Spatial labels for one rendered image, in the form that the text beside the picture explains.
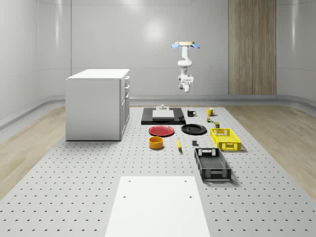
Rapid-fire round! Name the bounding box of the drone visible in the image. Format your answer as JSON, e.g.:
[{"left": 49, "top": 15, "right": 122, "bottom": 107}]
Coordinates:
[{"left": 170, "top": 41, "right": 201, "bottom": 50}]

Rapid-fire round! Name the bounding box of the black plate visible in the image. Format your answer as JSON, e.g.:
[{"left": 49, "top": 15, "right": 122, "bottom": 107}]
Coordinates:
[{"left": 181, "top": 123, "right": 208, "bottom": 136}]

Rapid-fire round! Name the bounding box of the black stove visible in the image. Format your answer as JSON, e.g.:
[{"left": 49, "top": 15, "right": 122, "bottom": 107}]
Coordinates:
[{"left": 141, "top": 104, "right": 187, "bottom": 125}]

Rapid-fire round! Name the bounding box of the red plate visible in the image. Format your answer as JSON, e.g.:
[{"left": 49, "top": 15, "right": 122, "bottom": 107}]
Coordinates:
[{"left": 148, "top": 125, "right": 175, "bottom": 137}]

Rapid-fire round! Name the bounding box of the yellow bowl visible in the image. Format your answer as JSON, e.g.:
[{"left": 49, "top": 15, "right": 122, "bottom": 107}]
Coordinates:
[{"left": 149, "top": 136, "right": 164, "bottom": 150}]

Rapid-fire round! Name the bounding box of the yellow basket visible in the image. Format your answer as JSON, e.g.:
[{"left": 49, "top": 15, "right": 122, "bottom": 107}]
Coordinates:
[{"left": 210, "top": 128, "right": 242, "bottom": 152}]

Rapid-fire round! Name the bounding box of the dark grey basket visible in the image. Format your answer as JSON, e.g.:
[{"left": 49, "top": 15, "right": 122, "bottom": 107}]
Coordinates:
[{"left": 194, "top": 147, "right": 233, "bottom": 182}]

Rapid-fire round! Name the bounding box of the white cabinet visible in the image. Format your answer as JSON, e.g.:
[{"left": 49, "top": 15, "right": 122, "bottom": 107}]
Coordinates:
[{"left": 65, "top": 69, "right": 131, "bottom": 142}]

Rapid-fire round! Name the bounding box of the white board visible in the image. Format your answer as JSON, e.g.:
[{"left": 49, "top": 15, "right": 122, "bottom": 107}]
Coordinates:
[{"left": 105, "top": 176, "right": 211, "bottom": 237}]

